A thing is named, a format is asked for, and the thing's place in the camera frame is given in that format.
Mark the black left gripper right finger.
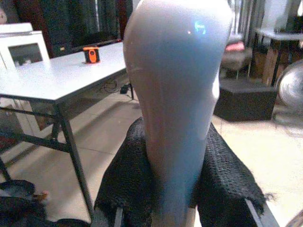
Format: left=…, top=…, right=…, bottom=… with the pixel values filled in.
left=189, top=122, right=269, bottom=227

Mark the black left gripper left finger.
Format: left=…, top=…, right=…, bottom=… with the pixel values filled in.
left=94, top=117, right=172, bottom=227

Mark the black box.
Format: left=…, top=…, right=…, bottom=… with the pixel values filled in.
left=214, top=79, right=278, bottom=123

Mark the black bag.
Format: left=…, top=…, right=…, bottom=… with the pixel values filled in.
left=0, top=179, right=49, bottom=227

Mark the metal standing fan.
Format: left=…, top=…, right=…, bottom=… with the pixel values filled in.
left=271, top=59, right=303, bottom=127

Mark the white table with black legs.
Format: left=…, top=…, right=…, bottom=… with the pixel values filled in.
left=0, top=41, right=135, bottom=217

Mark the stool with red cushion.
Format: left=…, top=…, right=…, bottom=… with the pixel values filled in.
left=222, top=34, right=253, bottom=80

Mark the orange black device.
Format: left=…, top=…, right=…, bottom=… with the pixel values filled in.
left=82, top=46, right=101, bottom=65

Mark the grey table with dark legs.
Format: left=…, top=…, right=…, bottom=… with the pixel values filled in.
left=253, top=26, right=303, bottom=87

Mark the white framed box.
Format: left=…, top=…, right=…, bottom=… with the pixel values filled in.
left=0, top=22, right=51, bottom=70

